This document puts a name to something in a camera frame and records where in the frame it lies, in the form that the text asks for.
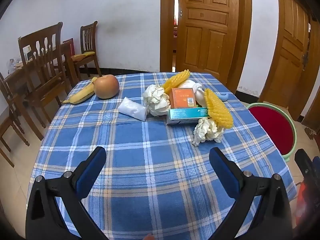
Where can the wooden door frame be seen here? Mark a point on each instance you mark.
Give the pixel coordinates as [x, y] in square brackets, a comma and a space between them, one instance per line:
[166, 30]
[279, 17]

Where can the brown round apple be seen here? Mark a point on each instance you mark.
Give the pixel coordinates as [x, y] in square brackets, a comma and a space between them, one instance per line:
[106, 86]

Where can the white paper ball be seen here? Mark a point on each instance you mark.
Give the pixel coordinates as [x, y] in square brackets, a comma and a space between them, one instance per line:
[206, 130]
[160, 108]
[155, 92]

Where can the wooden chair with cushion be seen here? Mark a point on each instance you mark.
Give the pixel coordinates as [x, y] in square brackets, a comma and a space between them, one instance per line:
[88, 40]

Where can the red basin with green rim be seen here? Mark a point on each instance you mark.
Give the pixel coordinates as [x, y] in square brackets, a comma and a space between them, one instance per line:
[272, 127]

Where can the light blue plastic tool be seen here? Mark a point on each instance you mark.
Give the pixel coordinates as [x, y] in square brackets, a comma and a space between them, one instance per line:
[223, 97]

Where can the yellow banana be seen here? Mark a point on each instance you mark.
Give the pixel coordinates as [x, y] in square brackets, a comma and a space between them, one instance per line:
[80, 95]

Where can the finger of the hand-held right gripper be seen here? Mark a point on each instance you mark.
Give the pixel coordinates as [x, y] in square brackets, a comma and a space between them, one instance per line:
[303, 163]

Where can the white plastic object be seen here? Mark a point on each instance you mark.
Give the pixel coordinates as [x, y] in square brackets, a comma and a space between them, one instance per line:
[200, 92]

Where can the white tissue packet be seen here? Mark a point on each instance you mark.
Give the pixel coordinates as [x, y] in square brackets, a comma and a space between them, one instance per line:
[131, 108]

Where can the open wooden door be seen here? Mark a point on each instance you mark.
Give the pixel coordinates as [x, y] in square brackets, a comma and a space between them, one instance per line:
[207, 30]

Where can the red flat box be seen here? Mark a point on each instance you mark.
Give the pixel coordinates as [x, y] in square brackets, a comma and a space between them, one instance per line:
[70, 46]

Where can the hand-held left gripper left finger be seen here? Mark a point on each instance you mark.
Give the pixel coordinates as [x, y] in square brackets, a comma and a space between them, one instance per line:
[91, 170]

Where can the teal and white carton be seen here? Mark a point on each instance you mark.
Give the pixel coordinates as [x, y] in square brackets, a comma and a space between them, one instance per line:
[185, 113]

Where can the blue plaid tablecloth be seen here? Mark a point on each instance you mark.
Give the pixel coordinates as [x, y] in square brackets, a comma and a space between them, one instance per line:
[155, 160]

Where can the large wooden chair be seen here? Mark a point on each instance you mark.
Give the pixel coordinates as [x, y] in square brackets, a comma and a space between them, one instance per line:
[40, 62]

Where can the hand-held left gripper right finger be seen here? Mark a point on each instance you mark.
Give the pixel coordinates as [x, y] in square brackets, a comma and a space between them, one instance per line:
[225, 172]

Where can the orange cardboard box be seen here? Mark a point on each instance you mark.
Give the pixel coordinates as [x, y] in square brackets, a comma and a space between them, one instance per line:
[181, 98]

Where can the closed wooden door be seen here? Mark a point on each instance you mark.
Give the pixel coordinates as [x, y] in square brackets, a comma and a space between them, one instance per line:
[292, 55]

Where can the brown shoe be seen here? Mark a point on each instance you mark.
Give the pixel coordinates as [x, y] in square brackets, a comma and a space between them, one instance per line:
[310, 133]

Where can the yellow foam fruit net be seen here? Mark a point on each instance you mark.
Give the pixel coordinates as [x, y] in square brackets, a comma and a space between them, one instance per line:
[217, 110]
[176, 80]

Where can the person's left hand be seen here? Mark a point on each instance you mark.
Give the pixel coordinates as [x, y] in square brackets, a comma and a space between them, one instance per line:
[150, 237]

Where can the yellow brown seat cushion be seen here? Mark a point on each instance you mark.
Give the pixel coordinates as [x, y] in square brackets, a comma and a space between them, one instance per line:
[82, 55]

